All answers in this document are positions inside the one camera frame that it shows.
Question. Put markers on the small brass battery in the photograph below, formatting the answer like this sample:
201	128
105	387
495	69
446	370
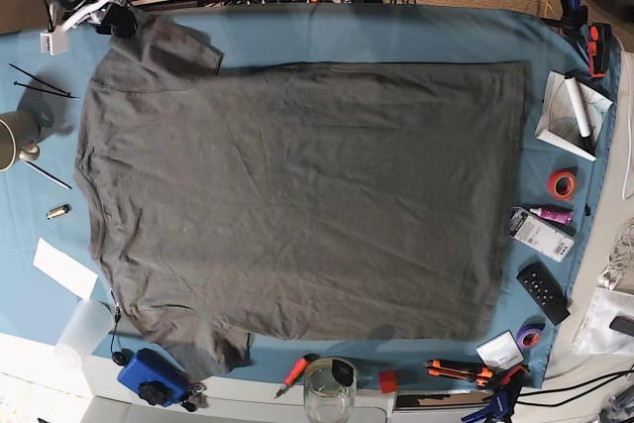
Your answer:
58	211

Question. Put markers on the purple small bottle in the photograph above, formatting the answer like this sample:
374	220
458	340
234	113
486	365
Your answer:
552	214

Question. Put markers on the purple tape roll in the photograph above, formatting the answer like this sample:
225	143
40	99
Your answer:
529	336

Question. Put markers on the white marker pen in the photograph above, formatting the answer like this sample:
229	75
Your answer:
577	104

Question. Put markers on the white labelled package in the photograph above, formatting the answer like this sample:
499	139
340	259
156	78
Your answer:
539	235

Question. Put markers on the red cube block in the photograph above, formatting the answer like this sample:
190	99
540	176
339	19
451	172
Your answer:
387	381

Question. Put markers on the blue box with knob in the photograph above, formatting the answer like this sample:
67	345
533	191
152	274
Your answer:
153	379

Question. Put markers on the clear glass jar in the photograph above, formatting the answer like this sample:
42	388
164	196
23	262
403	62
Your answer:
329	390

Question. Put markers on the beige ceramic mug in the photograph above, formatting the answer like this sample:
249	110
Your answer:
19	135

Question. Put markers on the red handled screwdriver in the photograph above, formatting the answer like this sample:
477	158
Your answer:
295	373

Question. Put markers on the blue table cloth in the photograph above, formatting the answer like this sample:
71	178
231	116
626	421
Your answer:
36	308

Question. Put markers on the orange black utility knife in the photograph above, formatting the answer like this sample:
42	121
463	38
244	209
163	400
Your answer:
473	373

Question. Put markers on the dark grey T-shirt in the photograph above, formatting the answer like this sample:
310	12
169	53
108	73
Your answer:
304	201

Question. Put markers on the white paper tray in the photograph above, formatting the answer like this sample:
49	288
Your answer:
558	125

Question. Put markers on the white small card box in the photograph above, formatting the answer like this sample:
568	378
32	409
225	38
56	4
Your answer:
500	352

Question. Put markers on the translucent plastic cup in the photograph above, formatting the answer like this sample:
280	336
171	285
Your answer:
89	324

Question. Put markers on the black remote control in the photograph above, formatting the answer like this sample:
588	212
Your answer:
546	292

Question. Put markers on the thin metal rod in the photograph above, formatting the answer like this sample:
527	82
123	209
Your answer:
47	175

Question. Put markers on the white paper card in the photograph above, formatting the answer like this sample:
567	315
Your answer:
65	270

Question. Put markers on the black cable tie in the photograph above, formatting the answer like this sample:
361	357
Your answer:
45	91
40	81

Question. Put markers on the blue black bar clamp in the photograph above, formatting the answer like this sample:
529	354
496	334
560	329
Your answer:
574	17

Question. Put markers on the red tape roll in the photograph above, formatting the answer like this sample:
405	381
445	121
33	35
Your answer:
562	184

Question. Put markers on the red black clamp tool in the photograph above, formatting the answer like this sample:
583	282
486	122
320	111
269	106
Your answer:
598	49

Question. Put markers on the white plastic bag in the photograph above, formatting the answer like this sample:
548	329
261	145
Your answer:
595	336

